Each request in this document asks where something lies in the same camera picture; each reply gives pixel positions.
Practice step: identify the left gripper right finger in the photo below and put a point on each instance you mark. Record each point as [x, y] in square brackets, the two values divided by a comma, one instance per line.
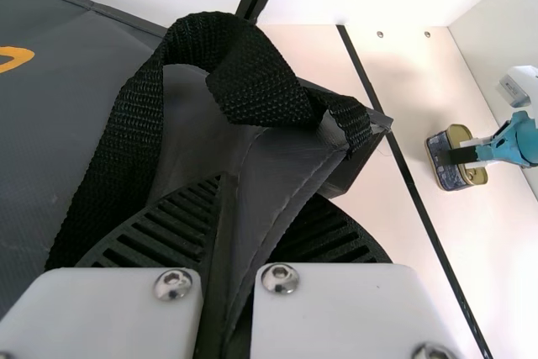
[344, 308]

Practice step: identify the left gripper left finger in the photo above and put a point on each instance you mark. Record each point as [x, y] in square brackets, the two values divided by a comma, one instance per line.
[105, 308]

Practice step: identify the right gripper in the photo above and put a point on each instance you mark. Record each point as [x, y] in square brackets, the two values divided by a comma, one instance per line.
[515, 144]

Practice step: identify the rectangular tin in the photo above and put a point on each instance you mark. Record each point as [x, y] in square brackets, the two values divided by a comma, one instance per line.
[456, 175]

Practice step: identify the black strip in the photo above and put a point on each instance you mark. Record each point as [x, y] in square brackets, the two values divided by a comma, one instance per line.
[403, 165]

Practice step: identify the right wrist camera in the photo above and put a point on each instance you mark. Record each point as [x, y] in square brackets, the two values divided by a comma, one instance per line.
[519, 88]

